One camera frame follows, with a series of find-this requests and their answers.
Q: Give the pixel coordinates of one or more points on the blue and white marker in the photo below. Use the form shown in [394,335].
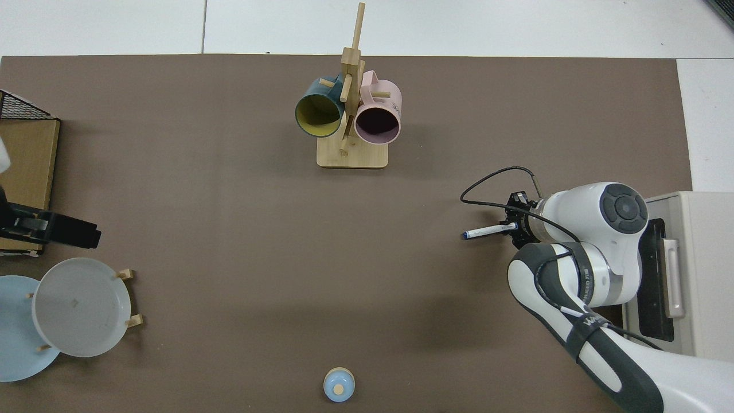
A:
[484,232]

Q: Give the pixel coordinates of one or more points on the grey plate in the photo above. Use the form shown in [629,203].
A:
[80,307]

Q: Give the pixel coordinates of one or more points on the light blue plate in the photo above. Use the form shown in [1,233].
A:
[14,338]

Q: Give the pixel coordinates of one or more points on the wooden plate rack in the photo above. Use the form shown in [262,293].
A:
[133,321]

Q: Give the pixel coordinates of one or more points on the pink cup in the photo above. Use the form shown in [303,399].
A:
[381,103]

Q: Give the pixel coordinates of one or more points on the wooden cup stand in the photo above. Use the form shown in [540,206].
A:
[352,156]

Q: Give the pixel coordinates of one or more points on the pale toaster oven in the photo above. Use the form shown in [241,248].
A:
[705,275]

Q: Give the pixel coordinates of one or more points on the brown table cloth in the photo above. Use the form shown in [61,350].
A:
[258,258]

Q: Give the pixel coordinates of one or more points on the dark blue cup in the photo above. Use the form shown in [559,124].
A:
[312,92]

